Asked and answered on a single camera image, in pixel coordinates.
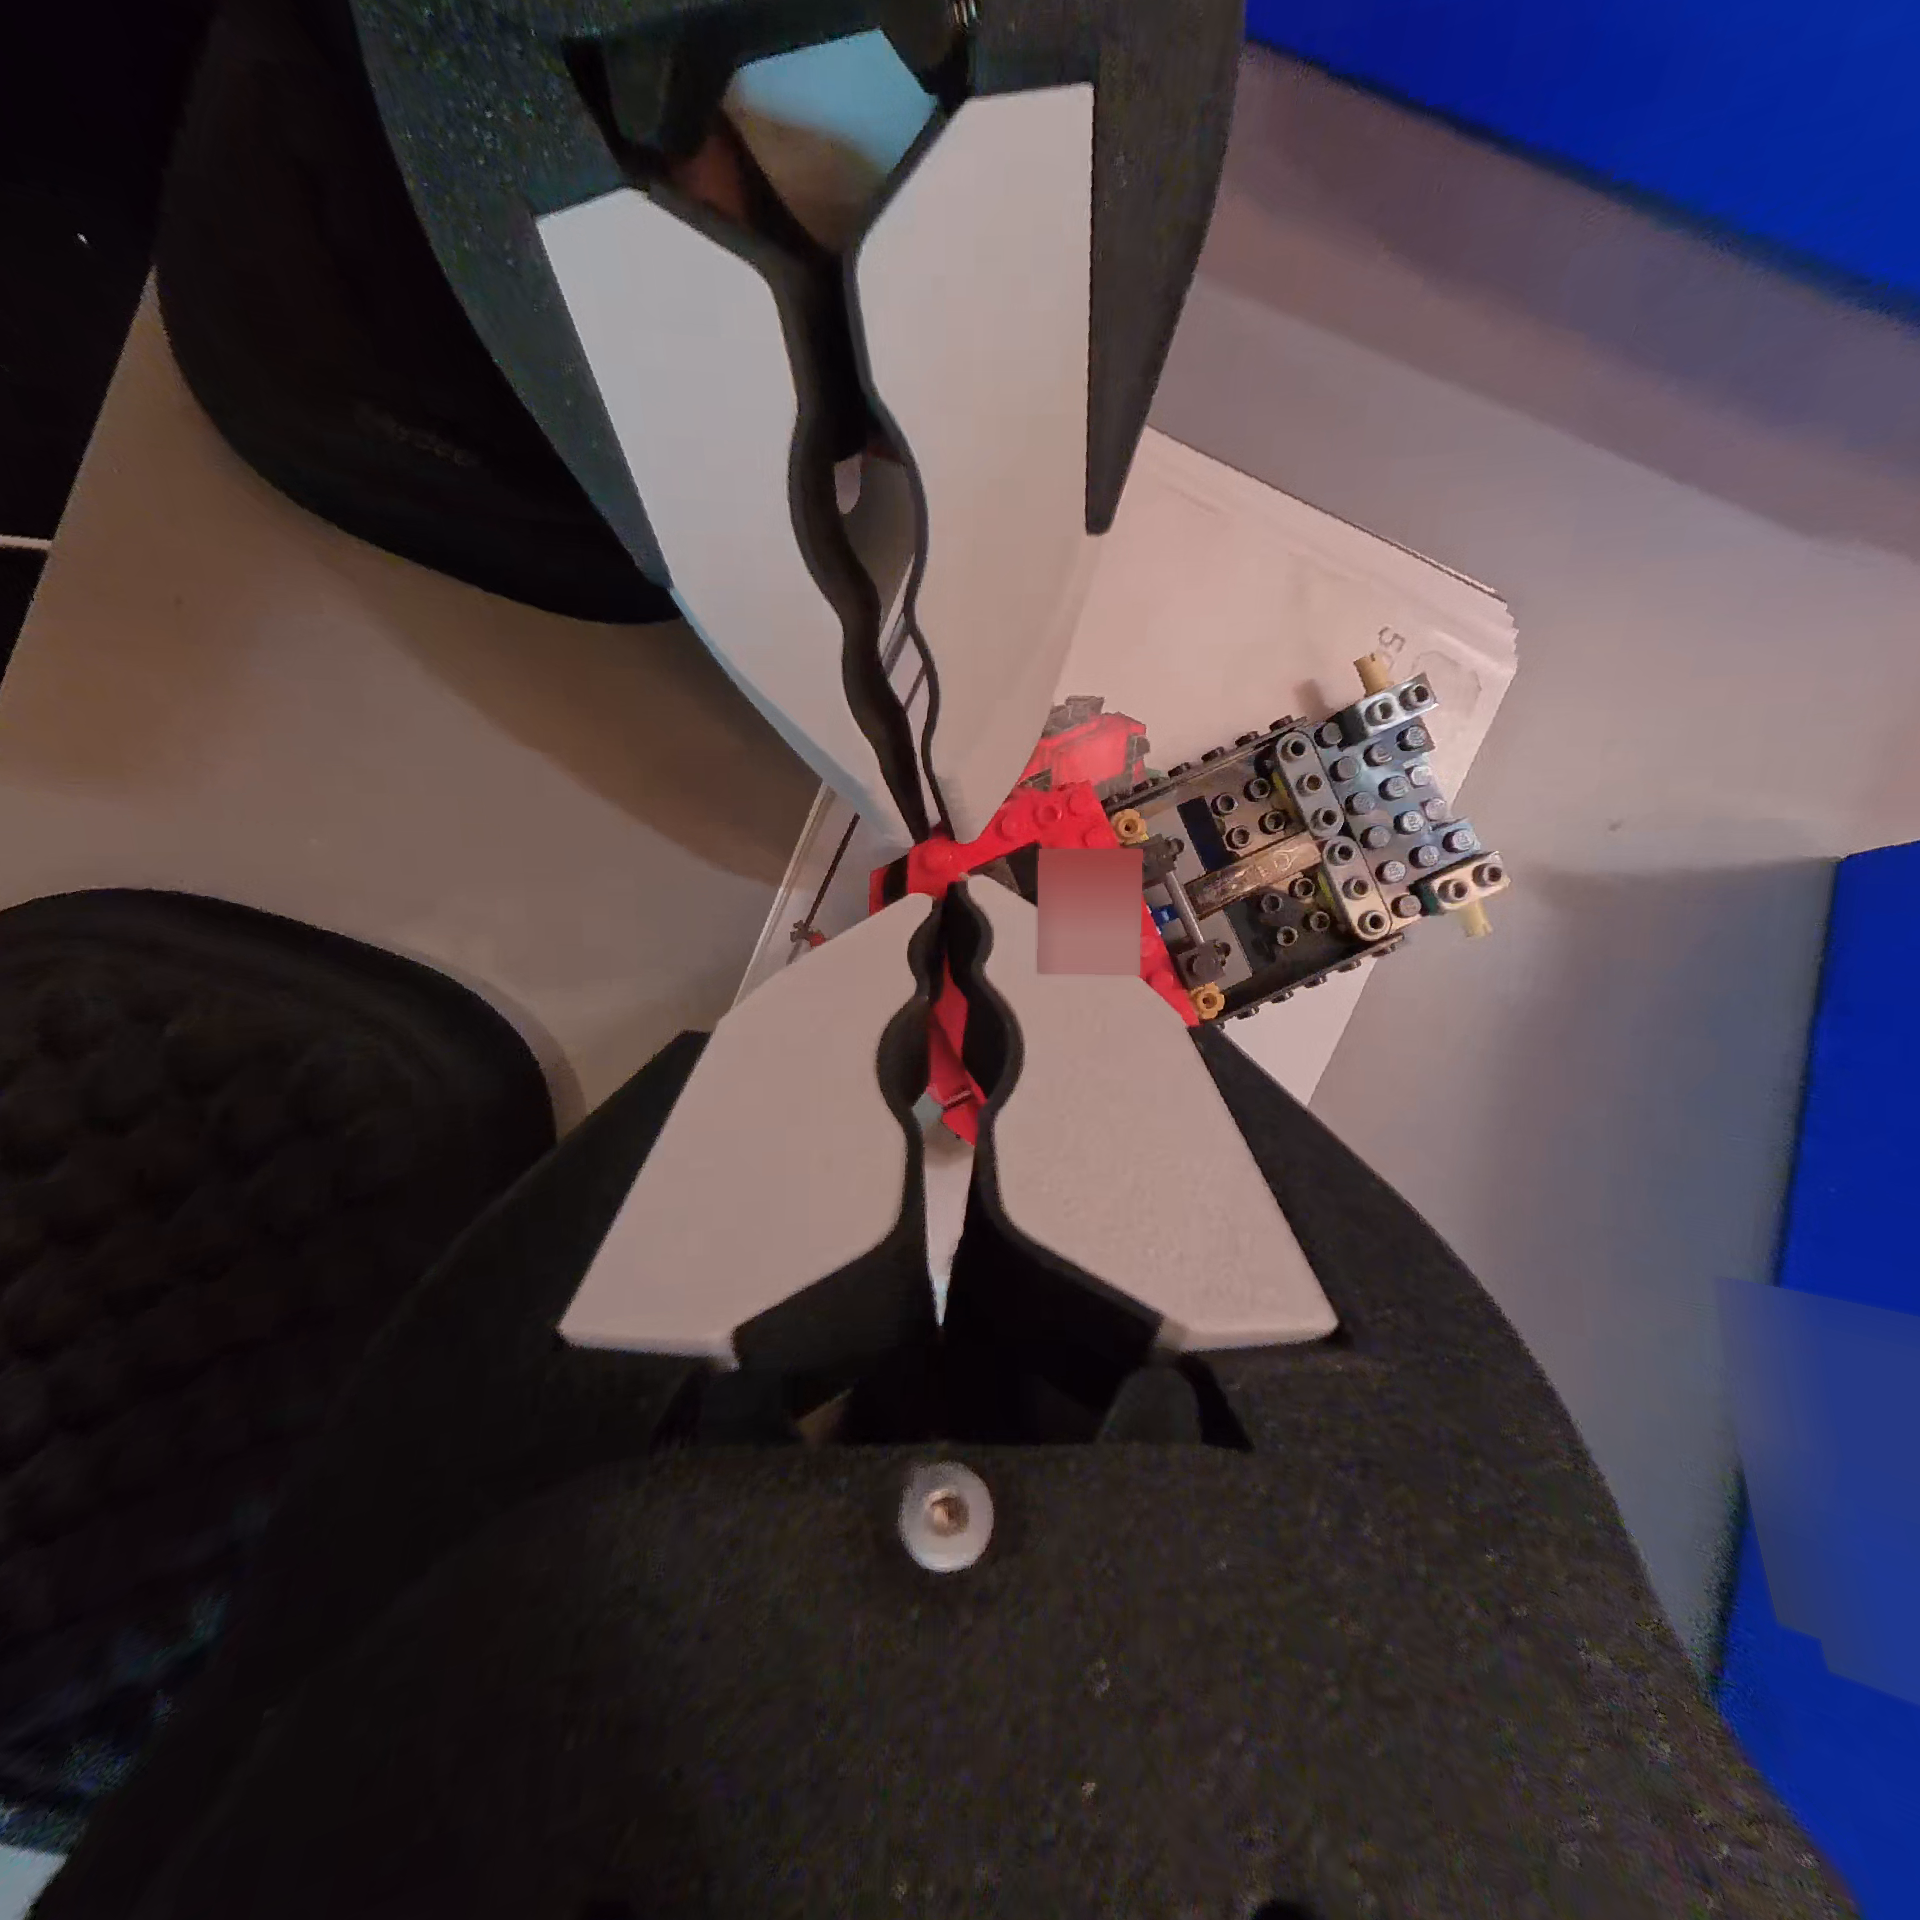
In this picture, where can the black quilted pad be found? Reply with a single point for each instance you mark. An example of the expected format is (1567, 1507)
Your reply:
(208, 1290)
(333, 332)

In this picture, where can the lego instruction booklet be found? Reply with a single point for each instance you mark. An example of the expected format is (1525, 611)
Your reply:
(1290, 573)

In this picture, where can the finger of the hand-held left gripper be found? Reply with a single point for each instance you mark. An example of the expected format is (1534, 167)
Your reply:
(1005, 360)
(691, 421)

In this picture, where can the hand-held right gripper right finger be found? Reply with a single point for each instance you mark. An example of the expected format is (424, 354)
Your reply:
(1155, 1186)

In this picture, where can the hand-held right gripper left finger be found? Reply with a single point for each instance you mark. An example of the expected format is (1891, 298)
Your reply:
(750, 1172)

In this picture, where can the red and black lego car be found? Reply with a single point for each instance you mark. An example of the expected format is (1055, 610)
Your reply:
(1320, 840)

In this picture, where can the blue plastic bin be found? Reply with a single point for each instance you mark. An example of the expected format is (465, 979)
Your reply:
(1619, 118)
(1842, 1198)

